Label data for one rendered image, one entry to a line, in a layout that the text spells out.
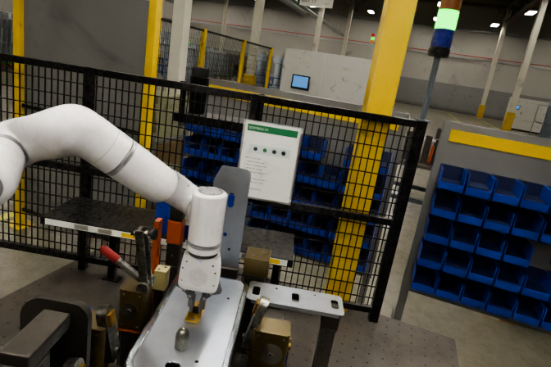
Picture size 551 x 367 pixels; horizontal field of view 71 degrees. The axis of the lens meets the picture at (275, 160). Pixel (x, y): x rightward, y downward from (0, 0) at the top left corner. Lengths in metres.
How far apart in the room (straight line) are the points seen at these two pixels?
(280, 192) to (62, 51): 2.27
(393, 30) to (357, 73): 5.62
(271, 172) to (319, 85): 5.80
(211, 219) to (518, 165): 2.04
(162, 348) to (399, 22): 1.25
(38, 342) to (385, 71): 1.27
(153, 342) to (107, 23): 2.41
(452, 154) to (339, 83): 4.77
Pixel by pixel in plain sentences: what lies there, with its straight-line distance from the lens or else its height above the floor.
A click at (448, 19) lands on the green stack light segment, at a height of 1.90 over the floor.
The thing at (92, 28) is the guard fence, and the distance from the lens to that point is 3.15.
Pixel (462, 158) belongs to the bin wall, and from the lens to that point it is 2.59.
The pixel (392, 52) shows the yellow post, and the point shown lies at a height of 1.77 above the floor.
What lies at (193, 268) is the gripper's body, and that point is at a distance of 1.02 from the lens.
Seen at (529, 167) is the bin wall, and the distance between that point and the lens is 2.66.
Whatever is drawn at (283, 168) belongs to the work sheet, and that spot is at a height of 1.29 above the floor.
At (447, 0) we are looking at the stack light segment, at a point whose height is 1.96.
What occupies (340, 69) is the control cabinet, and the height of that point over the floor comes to 1.76.
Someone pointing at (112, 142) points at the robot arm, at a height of 1.47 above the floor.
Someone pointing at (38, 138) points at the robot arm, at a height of 1.47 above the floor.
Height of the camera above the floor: 1.67
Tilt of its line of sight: 14 degrees down
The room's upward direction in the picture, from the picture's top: 9 degrees clockwise
